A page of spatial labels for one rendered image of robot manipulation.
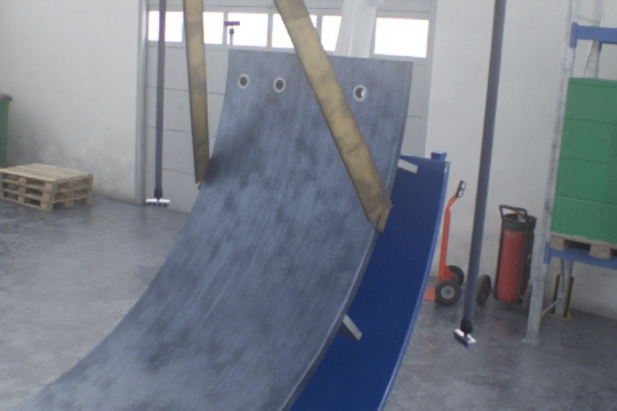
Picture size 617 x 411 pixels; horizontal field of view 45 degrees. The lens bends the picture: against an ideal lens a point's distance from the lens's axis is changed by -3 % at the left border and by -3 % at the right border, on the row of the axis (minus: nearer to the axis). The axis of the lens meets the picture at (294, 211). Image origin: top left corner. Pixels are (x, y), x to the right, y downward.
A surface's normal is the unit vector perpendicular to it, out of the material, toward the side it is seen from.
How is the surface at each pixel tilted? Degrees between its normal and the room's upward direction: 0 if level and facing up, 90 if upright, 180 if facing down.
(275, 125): 75
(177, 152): 90
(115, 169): 90
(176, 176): 90
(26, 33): 90
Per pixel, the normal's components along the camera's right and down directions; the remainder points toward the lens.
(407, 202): -0.56, -0.04
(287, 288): -0.39, -0.59
